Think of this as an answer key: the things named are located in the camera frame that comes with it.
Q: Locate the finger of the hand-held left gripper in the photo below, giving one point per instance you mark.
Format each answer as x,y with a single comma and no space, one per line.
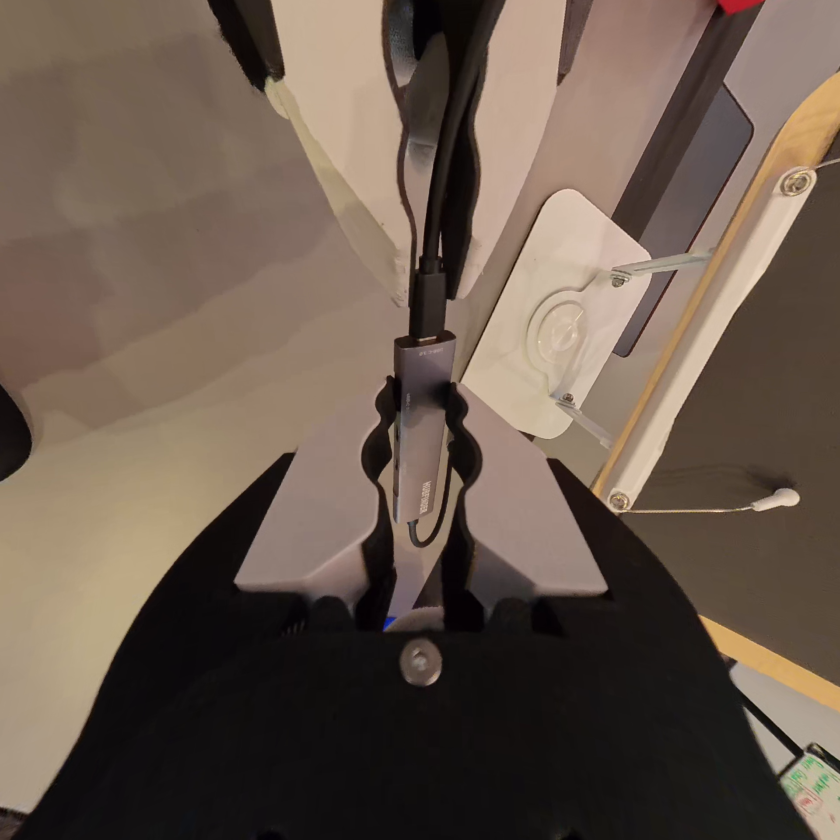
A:
525,92
348,118

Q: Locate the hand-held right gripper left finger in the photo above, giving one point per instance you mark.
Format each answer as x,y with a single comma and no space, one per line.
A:
309,525

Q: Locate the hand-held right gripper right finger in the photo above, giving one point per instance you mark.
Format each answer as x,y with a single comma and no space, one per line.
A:
538,525

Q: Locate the small dark grey usb hub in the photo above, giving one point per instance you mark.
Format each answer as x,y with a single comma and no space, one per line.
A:
423,420

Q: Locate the dark cloth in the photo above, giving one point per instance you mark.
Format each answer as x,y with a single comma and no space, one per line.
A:
13,433

